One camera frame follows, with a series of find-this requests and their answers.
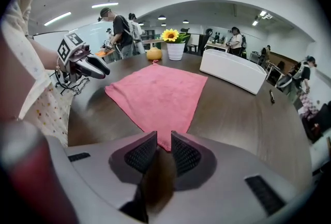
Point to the orange pumpkin-shaped jar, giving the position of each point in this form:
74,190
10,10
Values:
154,53

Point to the wood top white table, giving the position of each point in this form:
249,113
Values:
217,45

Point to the long ceiling light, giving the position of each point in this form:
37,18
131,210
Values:
104,5
57,18

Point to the person's left forearm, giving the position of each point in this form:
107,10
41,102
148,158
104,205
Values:
44,54

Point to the black marker pen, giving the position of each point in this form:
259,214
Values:
271,96

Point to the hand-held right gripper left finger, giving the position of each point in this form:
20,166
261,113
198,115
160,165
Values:
103,179

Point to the person's star print shirt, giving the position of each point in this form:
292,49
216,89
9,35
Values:
49,111

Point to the checkered tablecloth table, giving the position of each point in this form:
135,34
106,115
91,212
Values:
307,104

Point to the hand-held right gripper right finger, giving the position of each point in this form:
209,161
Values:
227,171

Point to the pink cloth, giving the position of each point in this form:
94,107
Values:
155,93

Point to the black office chair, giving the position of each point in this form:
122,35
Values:
204,42
318,122
185,31

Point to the pale table with black base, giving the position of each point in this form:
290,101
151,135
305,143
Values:
111,58

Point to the brown wooden cabinet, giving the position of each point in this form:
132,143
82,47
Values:
282,60

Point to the sunflower in white pot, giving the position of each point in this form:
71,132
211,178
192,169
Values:
175,51

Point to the white plastic tray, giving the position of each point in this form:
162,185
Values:
232,67

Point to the whiteboard on black stand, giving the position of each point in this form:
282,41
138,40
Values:
49,38

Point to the ceiling spot light cluster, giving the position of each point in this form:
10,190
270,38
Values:
261,18

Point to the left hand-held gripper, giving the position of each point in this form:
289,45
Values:
68,48

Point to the orange cloth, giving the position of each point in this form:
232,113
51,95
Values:
103,53

